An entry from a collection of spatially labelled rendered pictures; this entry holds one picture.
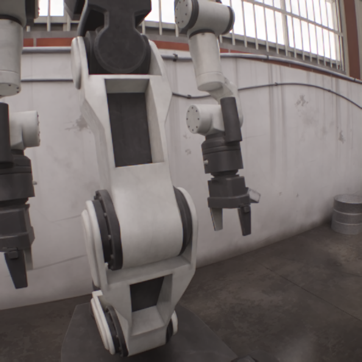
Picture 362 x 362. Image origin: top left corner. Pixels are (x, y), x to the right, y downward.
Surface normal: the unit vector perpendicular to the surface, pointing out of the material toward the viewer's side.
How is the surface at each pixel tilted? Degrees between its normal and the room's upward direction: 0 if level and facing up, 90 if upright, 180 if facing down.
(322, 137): 90
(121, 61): 90
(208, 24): 140
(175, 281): 101
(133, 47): 90
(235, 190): 79
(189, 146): 90
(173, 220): 74
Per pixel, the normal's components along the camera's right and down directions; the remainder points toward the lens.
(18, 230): 0.44, -0.05
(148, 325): 0.19, -0.77
